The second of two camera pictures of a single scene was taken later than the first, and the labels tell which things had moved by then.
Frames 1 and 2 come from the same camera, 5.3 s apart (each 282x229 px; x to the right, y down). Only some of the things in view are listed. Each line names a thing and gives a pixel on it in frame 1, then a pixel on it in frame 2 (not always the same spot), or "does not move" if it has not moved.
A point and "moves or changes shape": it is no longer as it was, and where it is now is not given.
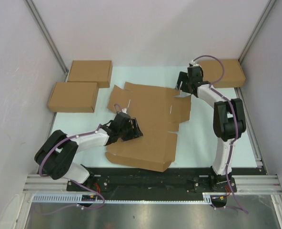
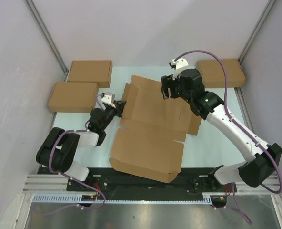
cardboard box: x=159 y=111 moves or changes shape
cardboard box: x=74 y=97 does not move
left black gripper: x=135 y=132 -> x=119 y=105
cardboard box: x=92 y=71 does not move
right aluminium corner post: x=259 y=25 does not move
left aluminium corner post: x=41 y=24 does not move
